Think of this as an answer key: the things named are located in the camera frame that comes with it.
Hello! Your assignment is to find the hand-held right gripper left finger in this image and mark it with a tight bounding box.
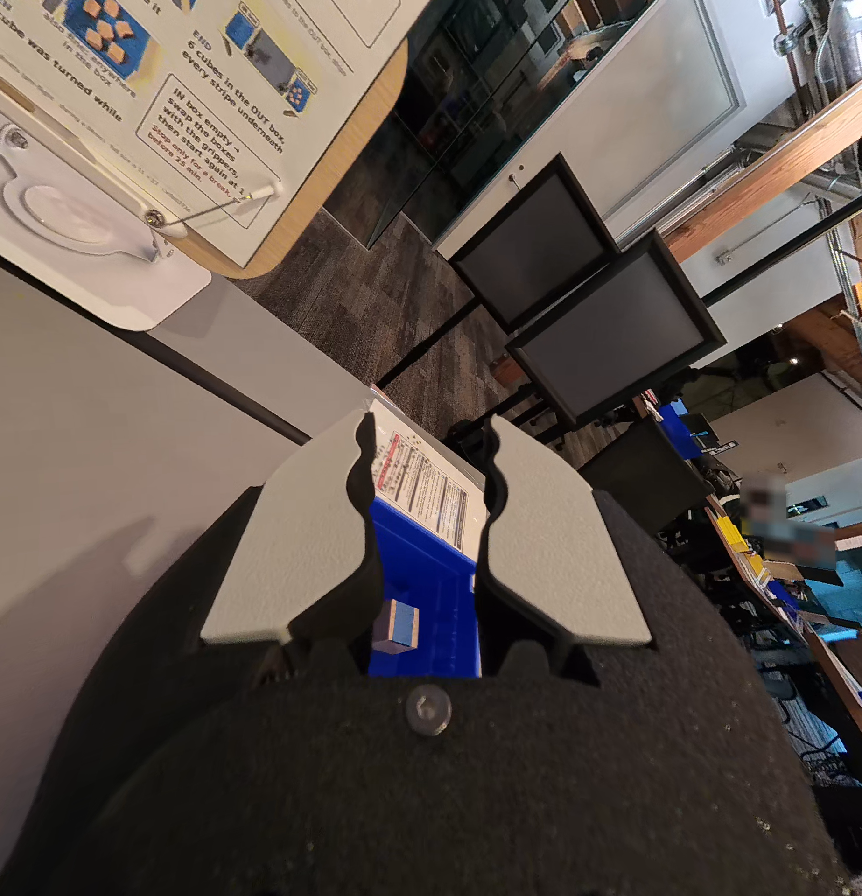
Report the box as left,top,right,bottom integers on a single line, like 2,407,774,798
201,412,384,648

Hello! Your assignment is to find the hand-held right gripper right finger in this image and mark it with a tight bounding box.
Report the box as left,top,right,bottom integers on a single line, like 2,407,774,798
476,416,652,648

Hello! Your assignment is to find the wooden cube with blue tape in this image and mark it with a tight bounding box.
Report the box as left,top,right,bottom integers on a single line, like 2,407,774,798
371,600,421,656

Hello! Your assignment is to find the blue plastic bin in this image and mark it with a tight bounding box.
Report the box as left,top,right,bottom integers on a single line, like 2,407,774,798
368,493,484,680

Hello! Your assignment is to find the white printed bin label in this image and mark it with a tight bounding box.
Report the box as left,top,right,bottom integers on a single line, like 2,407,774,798
366,399,489,554

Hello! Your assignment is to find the small blue storage bin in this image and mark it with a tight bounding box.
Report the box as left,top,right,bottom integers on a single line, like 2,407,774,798
656,399,706,461

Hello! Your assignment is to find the black flat monitor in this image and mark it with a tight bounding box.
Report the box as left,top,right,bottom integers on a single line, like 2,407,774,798
504,231,728,430
448,154,622,336

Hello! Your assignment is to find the long wooden workbench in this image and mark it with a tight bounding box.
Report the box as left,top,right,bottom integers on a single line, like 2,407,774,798
704,490,862,760

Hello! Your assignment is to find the thin metal rod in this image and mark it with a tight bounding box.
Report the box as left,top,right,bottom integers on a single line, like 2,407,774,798
145,179,286,232

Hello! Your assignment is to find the white metal mounting plate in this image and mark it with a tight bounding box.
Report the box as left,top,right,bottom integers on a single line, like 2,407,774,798
0,76,213,333

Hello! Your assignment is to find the wooden-edged sign board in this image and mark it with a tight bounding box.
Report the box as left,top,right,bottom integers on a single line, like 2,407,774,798
210,38,411,281

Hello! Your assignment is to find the wooden ceiling beam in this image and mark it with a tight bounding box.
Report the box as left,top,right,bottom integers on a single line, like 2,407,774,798
663,87,862,265

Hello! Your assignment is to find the printed instruction sheet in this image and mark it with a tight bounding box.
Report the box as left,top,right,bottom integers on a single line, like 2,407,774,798
0,0,433,270

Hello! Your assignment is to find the dark glass partition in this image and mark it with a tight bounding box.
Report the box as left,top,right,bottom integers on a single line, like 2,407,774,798
366,0,659,249

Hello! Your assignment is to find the white door panel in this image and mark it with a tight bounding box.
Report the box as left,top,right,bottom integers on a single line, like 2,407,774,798
433,0,748,261

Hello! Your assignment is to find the silver metal duct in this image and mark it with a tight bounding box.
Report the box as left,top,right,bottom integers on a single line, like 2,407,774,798
772,0,862,95

